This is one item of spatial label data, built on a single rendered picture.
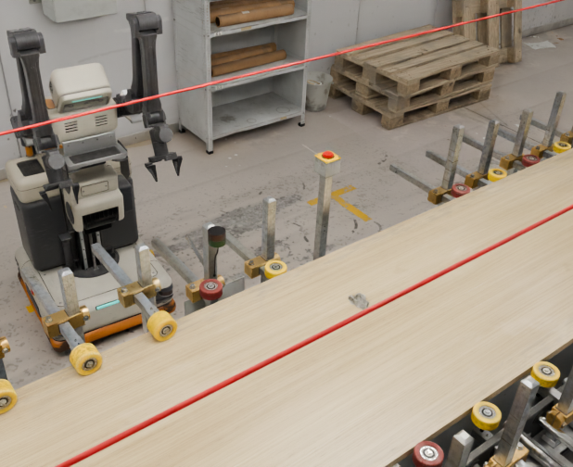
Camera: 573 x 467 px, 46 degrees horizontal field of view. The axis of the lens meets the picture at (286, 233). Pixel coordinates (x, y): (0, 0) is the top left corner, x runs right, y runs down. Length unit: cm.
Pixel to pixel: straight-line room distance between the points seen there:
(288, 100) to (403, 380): 381
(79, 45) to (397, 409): 350
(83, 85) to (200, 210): 181
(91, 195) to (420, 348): 160
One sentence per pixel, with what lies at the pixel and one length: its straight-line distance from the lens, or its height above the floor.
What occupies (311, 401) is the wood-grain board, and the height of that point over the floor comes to 90.
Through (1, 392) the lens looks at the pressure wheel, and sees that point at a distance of 202.
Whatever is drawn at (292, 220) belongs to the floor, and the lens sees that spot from 433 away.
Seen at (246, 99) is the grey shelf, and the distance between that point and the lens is 561.
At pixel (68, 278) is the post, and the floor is 111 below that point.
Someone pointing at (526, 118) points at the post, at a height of 107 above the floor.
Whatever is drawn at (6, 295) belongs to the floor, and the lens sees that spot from 393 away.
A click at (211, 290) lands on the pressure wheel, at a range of 234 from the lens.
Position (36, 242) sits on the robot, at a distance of 343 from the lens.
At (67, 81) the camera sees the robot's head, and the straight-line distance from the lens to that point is 281.
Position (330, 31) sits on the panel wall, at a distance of 600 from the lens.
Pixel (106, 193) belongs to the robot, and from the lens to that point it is 310.
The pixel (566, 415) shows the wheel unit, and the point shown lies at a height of 86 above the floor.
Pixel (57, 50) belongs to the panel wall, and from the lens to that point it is 478.
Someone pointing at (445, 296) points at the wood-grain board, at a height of 90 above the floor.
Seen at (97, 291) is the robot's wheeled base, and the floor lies 28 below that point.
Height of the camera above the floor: 240
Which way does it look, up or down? 35 degrees down
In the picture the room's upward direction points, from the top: 3 degrees clockwise
